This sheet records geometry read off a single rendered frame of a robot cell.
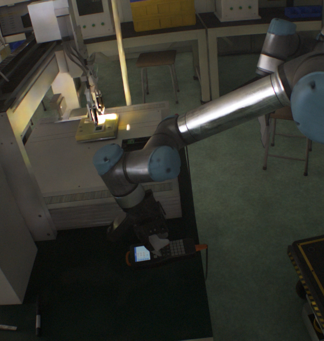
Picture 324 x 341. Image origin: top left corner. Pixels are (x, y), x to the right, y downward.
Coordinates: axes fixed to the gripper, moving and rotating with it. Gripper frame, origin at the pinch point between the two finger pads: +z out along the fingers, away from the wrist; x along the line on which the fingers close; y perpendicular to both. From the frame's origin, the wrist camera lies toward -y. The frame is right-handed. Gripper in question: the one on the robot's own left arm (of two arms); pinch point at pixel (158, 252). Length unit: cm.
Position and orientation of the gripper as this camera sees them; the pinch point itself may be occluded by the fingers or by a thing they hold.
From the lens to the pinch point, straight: 106.5
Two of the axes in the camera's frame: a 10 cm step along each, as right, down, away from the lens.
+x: -1.2, -5.8, 8.1
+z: 3.6, 7.3, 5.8
